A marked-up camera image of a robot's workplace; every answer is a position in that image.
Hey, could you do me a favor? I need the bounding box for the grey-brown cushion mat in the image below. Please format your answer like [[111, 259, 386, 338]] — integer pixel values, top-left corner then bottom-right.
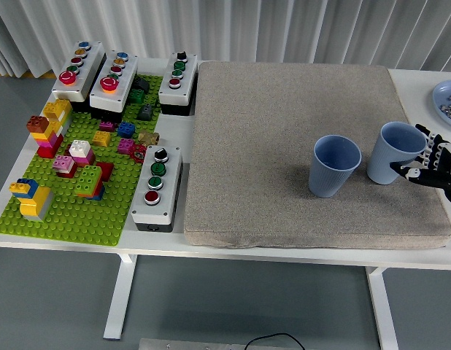
[[182, 61, 451, 250]]

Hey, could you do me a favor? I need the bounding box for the yellow lego brick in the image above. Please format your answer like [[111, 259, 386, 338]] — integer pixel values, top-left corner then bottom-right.
[[92, 131, 112, 147]]

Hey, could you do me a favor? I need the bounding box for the dark green lego brick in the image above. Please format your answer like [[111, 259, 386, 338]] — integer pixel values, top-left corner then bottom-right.
[[126, 88, 147, 105]]

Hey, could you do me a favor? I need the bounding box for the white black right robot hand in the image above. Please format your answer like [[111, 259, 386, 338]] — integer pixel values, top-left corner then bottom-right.
[[389, 123, 451, 207]]

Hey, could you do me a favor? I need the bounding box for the blue ribbed cup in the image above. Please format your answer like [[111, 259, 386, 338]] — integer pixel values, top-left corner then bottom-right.
[[366, 121, 428, 185], [307, 134, 363, 198]]

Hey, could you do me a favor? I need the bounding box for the red valve handle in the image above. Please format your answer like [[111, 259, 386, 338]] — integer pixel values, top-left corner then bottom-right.
[[129, 144, 147, 162]]

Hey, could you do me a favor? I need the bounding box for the green lego baseplate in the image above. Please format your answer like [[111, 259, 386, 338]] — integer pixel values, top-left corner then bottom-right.
[[0, 74, 164, 248]]

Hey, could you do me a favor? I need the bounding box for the yellow blue grey brick figure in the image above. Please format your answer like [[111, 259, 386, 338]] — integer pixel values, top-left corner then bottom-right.
[[9, 178, 55, 222]]

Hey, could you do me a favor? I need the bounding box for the white curtain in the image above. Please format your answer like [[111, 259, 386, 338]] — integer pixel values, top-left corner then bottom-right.
[[0, 0, 451, 78]]

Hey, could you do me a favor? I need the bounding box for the yellow brown red brick tower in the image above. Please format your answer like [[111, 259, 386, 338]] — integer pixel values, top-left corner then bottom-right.
[[26, 98, 74, 159]]

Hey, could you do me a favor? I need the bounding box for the black cable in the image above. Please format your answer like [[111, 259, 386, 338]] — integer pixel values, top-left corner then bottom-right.
[[245, 332, 306, 350]]

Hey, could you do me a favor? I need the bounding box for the green red blue brick stack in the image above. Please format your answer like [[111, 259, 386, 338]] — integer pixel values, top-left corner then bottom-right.
[[74, 164, 106, 202]]

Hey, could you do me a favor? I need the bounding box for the five-button control box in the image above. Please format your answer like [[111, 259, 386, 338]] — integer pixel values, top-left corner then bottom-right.
[[51, 40, 107, 113], [89, 50, 139, 123]]

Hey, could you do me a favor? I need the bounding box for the blue plate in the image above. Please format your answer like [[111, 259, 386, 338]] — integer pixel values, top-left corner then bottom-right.
[[431, 79, 451, 131]]

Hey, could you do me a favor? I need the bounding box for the four-button control box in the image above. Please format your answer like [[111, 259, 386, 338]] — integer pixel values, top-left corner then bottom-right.
[[131, 144, 184, 233], [158, 52, 198, 117]]

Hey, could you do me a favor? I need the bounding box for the brass valve fitting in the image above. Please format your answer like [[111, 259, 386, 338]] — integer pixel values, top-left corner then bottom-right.
[[138, 130, 161, 146]]

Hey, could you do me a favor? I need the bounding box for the red lego brick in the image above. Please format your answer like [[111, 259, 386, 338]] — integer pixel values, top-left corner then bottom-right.
[[95, 161, 115, 182]]

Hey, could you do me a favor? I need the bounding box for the white table leg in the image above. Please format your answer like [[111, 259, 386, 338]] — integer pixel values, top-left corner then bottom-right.
[[103, 254, 138, 341], [366, 267, 399, 350]]

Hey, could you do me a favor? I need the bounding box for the blue lego brick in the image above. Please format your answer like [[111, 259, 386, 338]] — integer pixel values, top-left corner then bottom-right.
[[117, 121, 136, 139]]

